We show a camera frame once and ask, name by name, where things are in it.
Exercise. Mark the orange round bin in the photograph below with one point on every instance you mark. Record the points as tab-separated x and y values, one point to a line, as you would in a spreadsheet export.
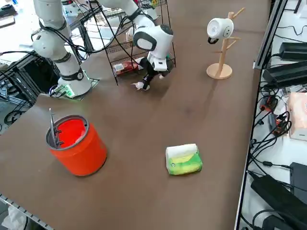
79	155

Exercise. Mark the aluminium rail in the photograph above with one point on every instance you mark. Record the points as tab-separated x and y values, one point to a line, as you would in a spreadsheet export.
271	31

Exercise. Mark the green tissue pack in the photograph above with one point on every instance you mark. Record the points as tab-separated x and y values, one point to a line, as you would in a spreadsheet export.
183	163

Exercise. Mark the red biscuit packet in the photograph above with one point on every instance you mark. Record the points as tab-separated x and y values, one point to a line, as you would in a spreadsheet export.
123	68

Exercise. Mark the white tissue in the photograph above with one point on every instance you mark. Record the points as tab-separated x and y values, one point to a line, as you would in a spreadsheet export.
138	85

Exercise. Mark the aluminium table edge profile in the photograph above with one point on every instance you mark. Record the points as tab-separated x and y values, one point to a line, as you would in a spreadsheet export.
21	208

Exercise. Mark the black aluminium frame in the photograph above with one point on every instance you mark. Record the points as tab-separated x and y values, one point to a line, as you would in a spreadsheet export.
28	72

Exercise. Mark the white mug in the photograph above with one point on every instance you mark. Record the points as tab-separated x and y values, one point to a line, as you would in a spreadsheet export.
220	28

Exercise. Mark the large black power adapter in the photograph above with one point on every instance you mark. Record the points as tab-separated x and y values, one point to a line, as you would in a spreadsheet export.
275	196

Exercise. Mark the pink tissue box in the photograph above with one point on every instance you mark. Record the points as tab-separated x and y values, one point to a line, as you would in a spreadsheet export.
298	115

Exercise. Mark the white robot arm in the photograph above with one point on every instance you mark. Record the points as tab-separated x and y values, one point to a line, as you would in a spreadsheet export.
51	45
155	15

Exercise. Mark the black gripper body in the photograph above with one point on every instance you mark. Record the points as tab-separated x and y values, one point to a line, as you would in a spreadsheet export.
147	65

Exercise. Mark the wooden mug tree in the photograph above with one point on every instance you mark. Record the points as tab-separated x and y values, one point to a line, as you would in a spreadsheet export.
219	72

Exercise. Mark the red black power plug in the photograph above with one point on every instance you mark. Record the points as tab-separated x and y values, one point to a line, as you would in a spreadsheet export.
268	103
280	127

